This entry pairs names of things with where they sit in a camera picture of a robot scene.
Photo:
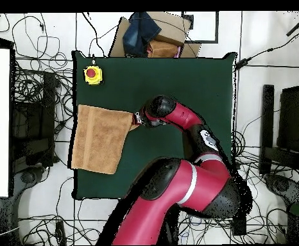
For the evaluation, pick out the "dark green tablecloth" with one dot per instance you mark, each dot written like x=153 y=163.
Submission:
x=165 y=77

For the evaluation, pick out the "blue denim jeans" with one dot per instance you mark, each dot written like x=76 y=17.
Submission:
x=139 y=33

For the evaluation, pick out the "black power strip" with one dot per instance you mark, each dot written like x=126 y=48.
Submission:
x=239 y=226

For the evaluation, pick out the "brown cardboard box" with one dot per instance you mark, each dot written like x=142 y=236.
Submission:
x=170 y=28

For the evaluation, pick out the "yellow emergency stop button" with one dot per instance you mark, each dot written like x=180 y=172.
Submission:
x=93 y=74

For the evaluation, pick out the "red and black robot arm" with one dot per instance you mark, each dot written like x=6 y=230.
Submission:
x=190 y=187

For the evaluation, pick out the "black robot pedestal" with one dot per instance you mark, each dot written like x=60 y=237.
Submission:
x=172 y=228

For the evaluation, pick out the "long black flat bar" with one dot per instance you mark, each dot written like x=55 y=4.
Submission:
x=267 y=128

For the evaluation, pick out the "tan terry towel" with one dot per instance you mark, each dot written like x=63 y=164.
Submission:
x=98 y=143

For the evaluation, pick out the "black power adapter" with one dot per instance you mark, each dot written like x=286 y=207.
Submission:
x=242 y=64

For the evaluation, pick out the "grey stand base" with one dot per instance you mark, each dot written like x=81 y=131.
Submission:
x=23 y=189

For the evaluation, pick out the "pink cloth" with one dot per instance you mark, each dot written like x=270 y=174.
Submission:
x=179 y=52

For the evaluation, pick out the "dark stand base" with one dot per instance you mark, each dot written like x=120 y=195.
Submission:
x=290 y=192

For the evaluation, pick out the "light brown folded cloth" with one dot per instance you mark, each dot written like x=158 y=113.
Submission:
x=162 y=50

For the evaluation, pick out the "black round foot knob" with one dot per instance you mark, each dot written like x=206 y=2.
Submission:
x=281 y=185
x=28 y=176

